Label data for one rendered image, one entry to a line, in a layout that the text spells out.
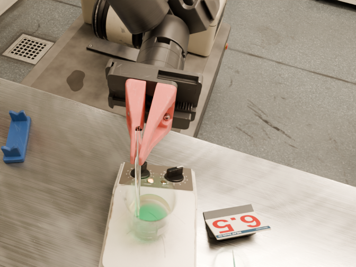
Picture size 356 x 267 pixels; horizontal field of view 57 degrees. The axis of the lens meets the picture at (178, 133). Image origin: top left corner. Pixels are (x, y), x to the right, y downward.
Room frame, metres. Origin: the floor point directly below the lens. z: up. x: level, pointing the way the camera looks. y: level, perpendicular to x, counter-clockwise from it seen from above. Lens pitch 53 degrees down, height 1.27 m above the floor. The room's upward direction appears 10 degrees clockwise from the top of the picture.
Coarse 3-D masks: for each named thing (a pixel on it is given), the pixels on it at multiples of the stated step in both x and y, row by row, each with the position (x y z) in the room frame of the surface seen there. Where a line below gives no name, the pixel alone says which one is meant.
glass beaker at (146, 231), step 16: (144, 176) 0.20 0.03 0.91; (160, 176) 0.20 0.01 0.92; (128, 192) 0.18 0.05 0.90; (144, 192) 0.20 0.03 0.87; (160, 192) 0.20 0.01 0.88; (176, 192) 0.18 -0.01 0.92; (128, 208) 0.15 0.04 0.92; (128, 224) 0.16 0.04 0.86; (144, 224) 0.14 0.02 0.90; (160, 224) 0.15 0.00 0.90; (144, 240) 0.14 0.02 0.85; (160, 240) 0.15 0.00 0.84
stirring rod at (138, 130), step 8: (136, 128) 0.17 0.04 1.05; (136, 136) 0.17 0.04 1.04; (136, 144) 0.17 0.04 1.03; (136, 152) 0.17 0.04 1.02; (136, 160) 0.17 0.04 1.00; (136, 168) 0.17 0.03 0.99; (136, 176) 0.17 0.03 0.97; (136, 184) 0.17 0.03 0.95; (136, 192) 0.17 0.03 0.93; (136, 200) 0.17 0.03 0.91; (136, 208) 0.17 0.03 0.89
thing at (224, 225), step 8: (240, 216) 0.24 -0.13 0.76; (248, 216) 0.24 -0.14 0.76; (256, 216) 0.25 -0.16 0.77; (216, 224) 0.22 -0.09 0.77; (224, 224) 0.22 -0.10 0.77; (232, 224) 0.22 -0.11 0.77; (240, 224) 0.22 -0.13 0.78; (248, 224) 0.22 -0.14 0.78; (256, 224) 0.22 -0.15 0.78; (264, 224) 0.23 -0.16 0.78; (216, 232) 0.20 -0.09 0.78; (224, 232) 0.20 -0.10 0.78
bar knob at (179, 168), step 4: (168, 168) 0.28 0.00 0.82; (172, 168) 0.28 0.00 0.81; (176, 168) 0.28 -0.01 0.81; (180, 168) 0.28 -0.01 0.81; (168, 172) 0.27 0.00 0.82; (172, 172) 0.27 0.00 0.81; (176, 172) 0.28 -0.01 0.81; (180, 172) 0.28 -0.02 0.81; (168, 176) 0.27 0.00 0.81; (172, 176) 0.27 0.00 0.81; (176, 176) 0.27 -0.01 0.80; (180, 176) 0.27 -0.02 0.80; (172, 180) 0.26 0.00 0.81; (176, 180) 0.26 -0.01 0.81; (180, 180) 0.26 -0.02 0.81
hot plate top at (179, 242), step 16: (112, 208) 0.18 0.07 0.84; (176, 208) 0.20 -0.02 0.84; (192, 208) 0.21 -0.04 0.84; (112, 224) 0.16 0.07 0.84; (176, 224) 0.18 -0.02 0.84; (192, 224) 0.18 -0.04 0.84; (112, 240) 0.14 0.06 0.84; (128, 240) 0.14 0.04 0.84; (176, 240) 0.16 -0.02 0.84; (192, 240) 0.16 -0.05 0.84; (112, 256) 0.12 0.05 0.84; (128, 256) 0.12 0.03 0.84; (144, 256) 0.13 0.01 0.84; (160, 256) 0.13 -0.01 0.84; (176, 256) 0.13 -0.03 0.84; (192, 256) 0.14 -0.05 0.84
